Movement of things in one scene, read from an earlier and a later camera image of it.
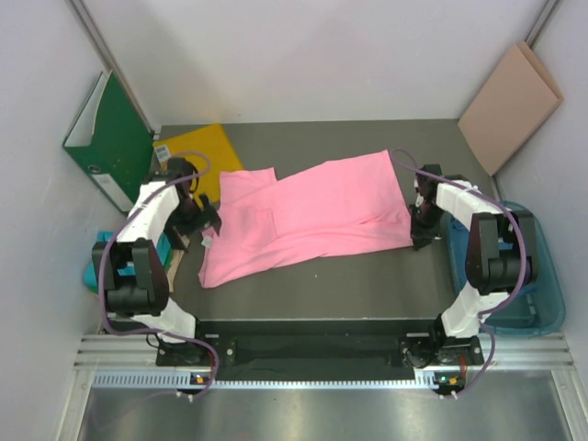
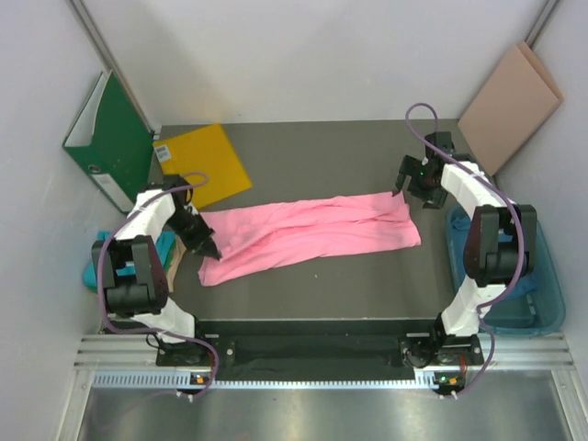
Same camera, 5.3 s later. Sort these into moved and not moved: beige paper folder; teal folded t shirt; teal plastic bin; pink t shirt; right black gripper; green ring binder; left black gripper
Moved: left black gripper; right black gripper; pink t shirt
Not moved: teal folded t shirt; teal plastic bin; green ring binder; beige paper folder
